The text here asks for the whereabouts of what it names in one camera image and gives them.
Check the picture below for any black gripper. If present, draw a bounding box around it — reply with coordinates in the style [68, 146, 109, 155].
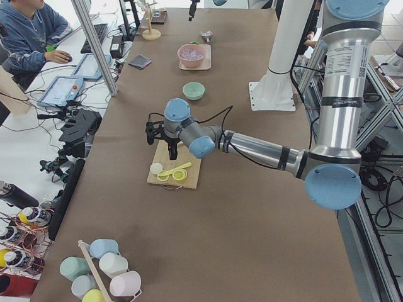
[165, 138, 180, 160]

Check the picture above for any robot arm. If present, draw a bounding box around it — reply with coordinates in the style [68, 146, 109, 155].
[161, 1, 386, 210]
[188, 0, 200, 21]

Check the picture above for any mint green bowl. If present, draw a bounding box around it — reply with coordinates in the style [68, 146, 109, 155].
[182, 82, 205, 101]

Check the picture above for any pink bowl of ice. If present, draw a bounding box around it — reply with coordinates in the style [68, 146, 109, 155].
[177, 44, 207, 69]

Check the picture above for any metal ice scoop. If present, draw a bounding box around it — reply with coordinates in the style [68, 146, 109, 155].
[200, 30, 214, 43]

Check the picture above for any bamboo cutting board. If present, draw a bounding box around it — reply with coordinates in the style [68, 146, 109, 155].
[147, 140, 202, 189]

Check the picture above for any yellow plastic knife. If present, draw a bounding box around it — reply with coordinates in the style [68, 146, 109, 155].
[159, 162, 192, 176]

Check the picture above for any lemon slice upper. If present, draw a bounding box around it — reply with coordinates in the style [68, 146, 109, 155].
[171, 169, 188, 181]

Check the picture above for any cream rectangular serving tray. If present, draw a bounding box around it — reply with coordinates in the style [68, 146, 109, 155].
[177, 44, 212, 70]

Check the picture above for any grey folded cloth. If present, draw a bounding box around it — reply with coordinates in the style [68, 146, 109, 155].
[128, 55, 152, 70]

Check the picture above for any black power adapter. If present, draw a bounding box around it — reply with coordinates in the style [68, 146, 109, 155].
[110, 35, 125, 59]

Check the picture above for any wooden cup stand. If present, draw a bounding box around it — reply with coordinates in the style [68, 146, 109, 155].
[139, 1, 161, 41]

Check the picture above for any teach pendant far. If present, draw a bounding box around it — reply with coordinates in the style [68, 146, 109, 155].
[71, 53, 102, 81]

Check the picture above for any teach pendant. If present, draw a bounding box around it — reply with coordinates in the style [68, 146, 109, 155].
[37, 76, 84, 108]
[71, 53, 102, 81]

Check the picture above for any light blue cup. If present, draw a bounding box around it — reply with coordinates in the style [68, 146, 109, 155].
[89, 238, 119, 259]

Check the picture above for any teach pendant near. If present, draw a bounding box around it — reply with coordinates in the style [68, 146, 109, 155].
[37, 76, 84, 108]

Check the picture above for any white cup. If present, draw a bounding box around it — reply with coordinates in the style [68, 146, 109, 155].
[99, 252, 128, 279]

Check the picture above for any black box on table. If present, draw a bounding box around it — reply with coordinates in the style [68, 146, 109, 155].
[151, 11, 167, 25]

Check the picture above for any black keyboard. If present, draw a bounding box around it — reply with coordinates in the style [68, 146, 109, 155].
[80, 23, 109, 54]

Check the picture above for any pink cup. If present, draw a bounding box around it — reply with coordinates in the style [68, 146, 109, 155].
[110, 271, 142, 297]

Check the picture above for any yellow bottle upper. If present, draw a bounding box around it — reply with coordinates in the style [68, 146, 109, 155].
[21, 207, 52, 227]

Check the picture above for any mint green cup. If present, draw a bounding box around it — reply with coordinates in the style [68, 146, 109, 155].
[59, 257, 90, 281]

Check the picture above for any grey-blue cup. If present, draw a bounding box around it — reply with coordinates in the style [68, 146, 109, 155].
[71, 275, 98, 299]

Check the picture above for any black thermos bottle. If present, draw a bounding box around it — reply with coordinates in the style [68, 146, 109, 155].
[1, 181, 39, 210]

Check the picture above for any yellow cup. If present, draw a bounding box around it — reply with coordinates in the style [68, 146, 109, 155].
[82, 289, 105, 302]

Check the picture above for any seated person in hoodie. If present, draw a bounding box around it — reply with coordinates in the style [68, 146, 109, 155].
[1, 1, 72, 89]

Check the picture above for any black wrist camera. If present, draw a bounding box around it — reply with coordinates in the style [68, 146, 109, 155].
[145, 121, 164, 145]

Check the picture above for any aluminium frame post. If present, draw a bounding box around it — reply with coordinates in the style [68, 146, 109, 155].
[71, 0, 118, 96]

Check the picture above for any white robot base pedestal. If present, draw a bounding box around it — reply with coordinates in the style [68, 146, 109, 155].
[249, 0, 315, 111]

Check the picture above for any copper wire bottle rack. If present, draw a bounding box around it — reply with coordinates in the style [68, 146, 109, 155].
[1, 207, 54, 277]

